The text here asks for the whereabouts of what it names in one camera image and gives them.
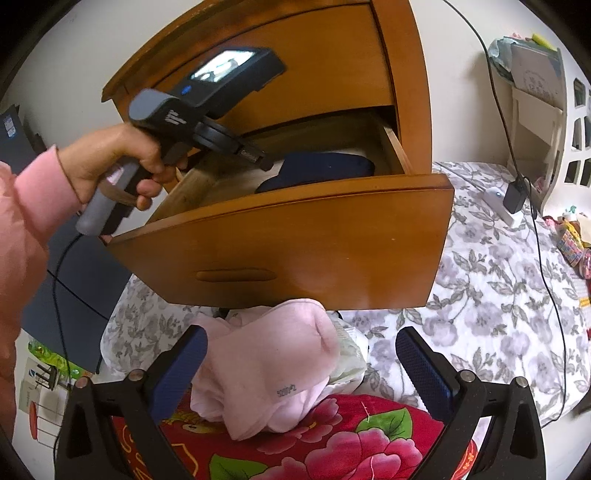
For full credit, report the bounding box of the black charger cable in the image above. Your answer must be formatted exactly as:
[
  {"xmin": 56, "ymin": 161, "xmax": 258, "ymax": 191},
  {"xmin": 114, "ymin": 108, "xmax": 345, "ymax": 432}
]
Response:
[{"xmin": 443, "ymin": 0, "xmax": 521, "ymax": 184}]

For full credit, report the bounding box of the light pink garment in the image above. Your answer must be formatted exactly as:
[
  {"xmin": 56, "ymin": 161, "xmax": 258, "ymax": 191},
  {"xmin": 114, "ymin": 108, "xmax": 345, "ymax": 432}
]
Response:
[{"xmin": 189, "ymin": 299, "xmax": 343, "ymax": 442}]

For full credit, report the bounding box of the person's left forearm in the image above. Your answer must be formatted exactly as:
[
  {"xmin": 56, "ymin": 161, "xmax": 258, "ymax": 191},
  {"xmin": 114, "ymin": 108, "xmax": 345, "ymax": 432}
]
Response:
[{"xmin": 0, "ymin": 144, "xmax": 83, "ymax": 416}]

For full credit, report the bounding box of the teal cloth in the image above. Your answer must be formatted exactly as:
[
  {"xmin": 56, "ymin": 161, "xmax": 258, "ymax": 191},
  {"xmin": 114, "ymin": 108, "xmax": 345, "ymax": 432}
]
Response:
[{"xmin": 488, "ymin": 37, "xmax": 516, "ymax": 85}]

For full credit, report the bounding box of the grey floral blanket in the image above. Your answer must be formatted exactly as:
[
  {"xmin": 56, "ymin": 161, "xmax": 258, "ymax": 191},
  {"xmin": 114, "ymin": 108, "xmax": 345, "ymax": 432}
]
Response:
[{"xmin": 100, "ymin": 161, "xmax": 591, "ymax": 428}]

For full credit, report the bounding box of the person's left hand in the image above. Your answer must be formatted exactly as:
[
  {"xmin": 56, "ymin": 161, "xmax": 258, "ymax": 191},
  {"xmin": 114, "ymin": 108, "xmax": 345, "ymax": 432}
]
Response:
[{"xmin": 56, "ymin": 124, "xmax": 190, "ymax": 212}]

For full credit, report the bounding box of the dark refrigerator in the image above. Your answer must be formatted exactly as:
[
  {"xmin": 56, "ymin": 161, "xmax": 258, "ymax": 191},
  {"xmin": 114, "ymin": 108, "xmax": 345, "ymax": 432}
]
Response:
[{"xmin": 0, "ymin": 104, "xmax": 133, "ymax": 376}]

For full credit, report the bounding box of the mint lace cloth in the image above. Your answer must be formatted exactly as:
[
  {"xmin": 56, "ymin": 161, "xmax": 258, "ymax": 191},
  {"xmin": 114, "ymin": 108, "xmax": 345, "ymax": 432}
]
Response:
[{"xmin": 330, "ymin": 318, "xmax": 371, "ymax": 387}]

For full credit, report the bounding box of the closed wooden drawer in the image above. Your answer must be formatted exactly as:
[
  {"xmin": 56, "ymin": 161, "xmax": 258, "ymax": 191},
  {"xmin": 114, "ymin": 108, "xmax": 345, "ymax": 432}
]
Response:
[{"xmin": 148, "ymin": 2, "xmax": 398, "ymax": 139}]

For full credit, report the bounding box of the red floral pillow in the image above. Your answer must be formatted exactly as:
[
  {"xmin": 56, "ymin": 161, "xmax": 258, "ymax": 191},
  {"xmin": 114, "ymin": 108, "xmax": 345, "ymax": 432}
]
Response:
[{"xmin": 111, "ymin": 394, "xmax": 479, "ymax": 480}]

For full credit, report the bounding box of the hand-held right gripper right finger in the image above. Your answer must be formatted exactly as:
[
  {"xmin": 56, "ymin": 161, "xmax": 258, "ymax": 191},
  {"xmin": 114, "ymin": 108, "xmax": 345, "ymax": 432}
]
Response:
[{"xmin": 396, "ymin": 327, "xmax": 546, "ymax": 480}]

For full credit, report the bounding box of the pale patterned book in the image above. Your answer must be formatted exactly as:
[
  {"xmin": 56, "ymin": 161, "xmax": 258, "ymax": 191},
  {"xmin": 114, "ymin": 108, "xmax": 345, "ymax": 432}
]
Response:
[{"xmin": 510, "ymin": 42, "xmax": 567, "ymax": 110}]

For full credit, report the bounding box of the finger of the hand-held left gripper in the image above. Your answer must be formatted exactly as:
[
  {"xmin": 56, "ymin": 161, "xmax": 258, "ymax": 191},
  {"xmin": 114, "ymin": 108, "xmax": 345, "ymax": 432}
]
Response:
[{"xmin": 233, "ymin": 141, "xmax": 275, "ymax": 172}]

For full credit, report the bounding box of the white cut-out rack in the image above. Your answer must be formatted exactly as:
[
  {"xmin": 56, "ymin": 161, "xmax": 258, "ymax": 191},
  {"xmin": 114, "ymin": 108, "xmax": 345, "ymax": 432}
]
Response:
[{"xmin": 505, "ymin": 37, "xmax": 591, "ymax": 219}]

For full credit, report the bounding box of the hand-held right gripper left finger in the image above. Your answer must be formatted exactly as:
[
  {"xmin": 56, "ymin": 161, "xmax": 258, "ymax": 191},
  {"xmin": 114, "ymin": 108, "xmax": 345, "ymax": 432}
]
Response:
[{"xmin": 55, "ymin": 325, "xmax": 208, "ymax": 480}]

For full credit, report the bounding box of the navy blue garment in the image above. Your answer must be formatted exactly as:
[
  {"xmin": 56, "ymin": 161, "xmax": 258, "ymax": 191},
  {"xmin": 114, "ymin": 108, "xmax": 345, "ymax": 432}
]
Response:
[{"xmin": 255, "ymin": 152, "xmax": 376, "ymax": 195}]

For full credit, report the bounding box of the wooden drawer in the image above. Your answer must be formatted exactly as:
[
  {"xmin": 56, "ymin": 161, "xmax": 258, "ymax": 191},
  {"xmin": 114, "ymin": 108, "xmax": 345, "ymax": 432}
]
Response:
[
  {"xmin": 148, "ymin": 2, "xmax": 398, "ymax": 139},
  {"xmin": 107, "ymin": 111, "xmax": 455, "ymax": 311}
]

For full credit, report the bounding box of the white power strip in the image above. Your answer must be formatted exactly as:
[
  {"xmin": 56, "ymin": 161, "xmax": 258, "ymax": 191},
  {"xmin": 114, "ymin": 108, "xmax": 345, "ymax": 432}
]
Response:
[{"xmin": 482, "ymin": 187, "xmax": 520, "ymax": 228}]

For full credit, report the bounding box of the black power adapter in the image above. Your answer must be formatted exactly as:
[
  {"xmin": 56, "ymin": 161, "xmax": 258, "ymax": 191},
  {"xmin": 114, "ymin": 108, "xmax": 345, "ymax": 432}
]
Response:
[{"xmin": 503, "ymin": 179, "xmax": 530, "ymax": 214}]

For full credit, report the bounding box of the green packaging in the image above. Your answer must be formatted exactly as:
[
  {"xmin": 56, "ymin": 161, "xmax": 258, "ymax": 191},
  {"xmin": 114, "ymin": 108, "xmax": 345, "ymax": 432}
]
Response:
[{"xmin": 28, "ymin": 339, "xmax": 71, "ymax": 376}]

